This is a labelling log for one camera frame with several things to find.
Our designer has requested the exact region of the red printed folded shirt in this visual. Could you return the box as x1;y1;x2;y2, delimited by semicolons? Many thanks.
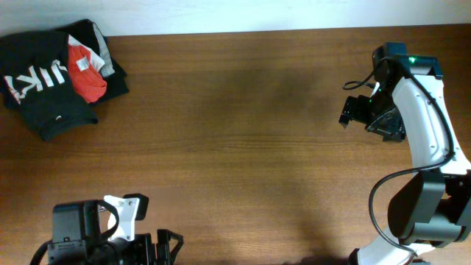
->
68;45;107;104

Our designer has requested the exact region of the dark green t-shirt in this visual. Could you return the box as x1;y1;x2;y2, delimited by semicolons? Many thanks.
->
1;31;99;141

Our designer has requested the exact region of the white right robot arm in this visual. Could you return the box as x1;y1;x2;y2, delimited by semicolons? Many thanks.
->
339;42;470;264

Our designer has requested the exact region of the white grey folded shirt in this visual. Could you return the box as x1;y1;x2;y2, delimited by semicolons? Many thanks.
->
68;22;116;78

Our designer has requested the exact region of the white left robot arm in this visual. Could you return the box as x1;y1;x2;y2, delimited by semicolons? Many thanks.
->
30;194;184;265

